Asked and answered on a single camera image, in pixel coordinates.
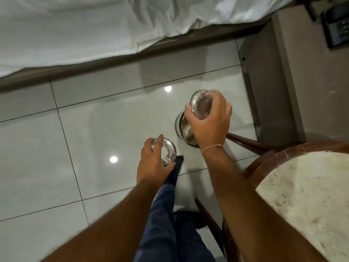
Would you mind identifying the person's left hand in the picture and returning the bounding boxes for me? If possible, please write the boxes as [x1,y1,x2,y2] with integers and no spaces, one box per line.
[136,134,176,186]

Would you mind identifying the person's right hand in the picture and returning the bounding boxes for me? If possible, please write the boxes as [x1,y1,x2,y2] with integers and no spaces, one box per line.
[184,90,233,154]

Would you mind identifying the clear drinking glass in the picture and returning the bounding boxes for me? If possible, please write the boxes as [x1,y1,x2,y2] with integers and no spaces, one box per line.
[151,137,177,167]
[189,90,212,120]

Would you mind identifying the person's left forearm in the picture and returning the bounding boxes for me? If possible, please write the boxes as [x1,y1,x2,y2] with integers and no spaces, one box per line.
[40,179,165,262]

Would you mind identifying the person's right forearm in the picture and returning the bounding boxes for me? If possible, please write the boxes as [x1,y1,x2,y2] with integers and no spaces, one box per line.
[201,146,329,262]

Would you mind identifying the black sock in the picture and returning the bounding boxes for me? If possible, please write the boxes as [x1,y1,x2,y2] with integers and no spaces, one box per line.
[163,154,185,186]
[173,211,208,230]

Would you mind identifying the person's blue jeans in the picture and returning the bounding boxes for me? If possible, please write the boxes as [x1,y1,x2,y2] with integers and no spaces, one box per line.
[133,183,216,262]

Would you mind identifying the beige bedside cabinet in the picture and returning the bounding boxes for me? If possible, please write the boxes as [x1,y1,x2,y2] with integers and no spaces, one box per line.
[237,4,349,150]

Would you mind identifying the white bed sheet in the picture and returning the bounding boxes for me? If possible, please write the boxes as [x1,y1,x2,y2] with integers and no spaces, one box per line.
[0,0,298,78]

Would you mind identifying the round marble-top wooden table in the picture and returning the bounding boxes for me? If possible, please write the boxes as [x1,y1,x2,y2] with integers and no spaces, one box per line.
[195,132,349,262]

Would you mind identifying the black desk telephone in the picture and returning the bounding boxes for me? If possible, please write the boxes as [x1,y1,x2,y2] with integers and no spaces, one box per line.
[320,2,349,49]

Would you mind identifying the thin thread wrist bracelet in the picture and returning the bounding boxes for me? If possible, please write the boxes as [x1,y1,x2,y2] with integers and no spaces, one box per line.
[201,144,224,155]

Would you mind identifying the brown wooden bed frame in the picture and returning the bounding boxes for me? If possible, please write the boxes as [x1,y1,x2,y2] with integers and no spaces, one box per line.
[0,12,276,93]

